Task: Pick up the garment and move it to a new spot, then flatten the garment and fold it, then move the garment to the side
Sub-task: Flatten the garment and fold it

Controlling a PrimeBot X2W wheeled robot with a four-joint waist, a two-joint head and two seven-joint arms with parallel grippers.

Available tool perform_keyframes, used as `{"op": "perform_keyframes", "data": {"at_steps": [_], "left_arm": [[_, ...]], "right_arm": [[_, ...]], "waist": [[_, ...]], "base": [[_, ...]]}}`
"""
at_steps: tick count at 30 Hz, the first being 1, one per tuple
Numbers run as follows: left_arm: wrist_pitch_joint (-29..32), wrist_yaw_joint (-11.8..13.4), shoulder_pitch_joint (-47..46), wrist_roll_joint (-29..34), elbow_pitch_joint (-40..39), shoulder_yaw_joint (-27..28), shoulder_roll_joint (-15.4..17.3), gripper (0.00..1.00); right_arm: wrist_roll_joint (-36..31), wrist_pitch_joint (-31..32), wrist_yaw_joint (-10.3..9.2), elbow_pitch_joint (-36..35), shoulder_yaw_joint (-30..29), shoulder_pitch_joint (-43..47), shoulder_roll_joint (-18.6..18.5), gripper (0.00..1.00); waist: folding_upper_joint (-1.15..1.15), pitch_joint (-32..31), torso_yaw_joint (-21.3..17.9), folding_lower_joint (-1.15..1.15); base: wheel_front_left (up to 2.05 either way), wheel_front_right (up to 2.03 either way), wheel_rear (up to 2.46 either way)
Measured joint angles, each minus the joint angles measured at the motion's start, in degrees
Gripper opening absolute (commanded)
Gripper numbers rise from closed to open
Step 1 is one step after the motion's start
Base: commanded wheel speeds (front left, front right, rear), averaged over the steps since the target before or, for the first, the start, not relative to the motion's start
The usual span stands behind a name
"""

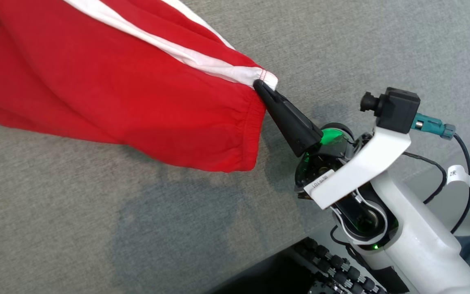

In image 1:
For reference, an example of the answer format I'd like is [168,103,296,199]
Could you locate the white printed cable label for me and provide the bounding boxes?
[447,165,470,187]

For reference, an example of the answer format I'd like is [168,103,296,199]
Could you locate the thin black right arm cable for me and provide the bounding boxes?
[402,152,448,204]

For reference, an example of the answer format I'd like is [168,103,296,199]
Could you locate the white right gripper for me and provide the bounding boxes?
[253,80,411,209]

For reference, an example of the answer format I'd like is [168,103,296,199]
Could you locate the teal right camera connector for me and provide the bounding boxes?
[412,114,457,140]

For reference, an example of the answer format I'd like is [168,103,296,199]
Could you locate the red shorts with white stripes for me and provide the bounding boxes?
[0,0,279,173]

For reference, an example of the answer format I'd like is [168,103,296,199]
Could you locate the grey fabric sofa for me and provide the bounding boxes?
[0,0,470,294]

